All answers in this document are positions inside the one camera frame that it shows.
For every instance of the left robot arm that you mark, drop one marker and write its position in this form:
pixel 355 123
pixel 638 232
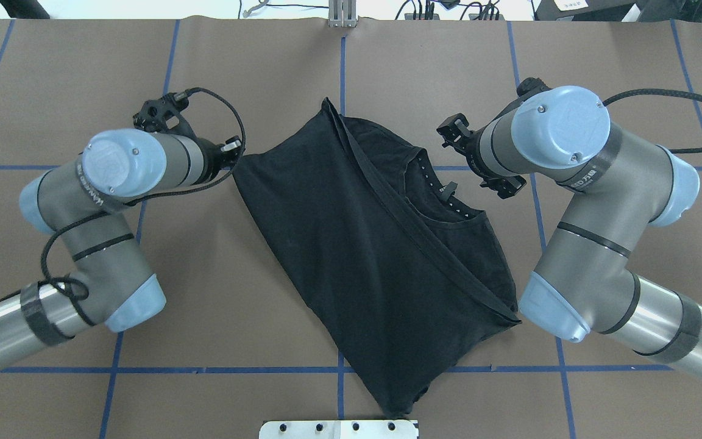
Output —
pixel 93 269

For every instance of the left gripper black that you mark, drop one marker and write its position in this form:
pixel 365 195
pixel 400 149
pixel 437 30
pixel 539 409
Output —
pixel 208 160

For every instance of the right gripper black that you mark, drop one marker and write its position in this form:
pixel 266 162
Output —
pixel 472 153

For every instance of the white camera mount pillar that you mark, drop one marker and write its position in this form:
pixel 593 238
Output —
pixel 398 428

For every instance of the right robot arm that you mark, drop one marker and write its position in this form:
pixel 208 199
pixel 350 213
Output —
pixel 621 185

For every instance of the black t-shirt with logo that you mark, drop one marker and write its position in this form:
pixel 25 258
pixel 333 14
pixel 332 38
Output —
pixel 406 280

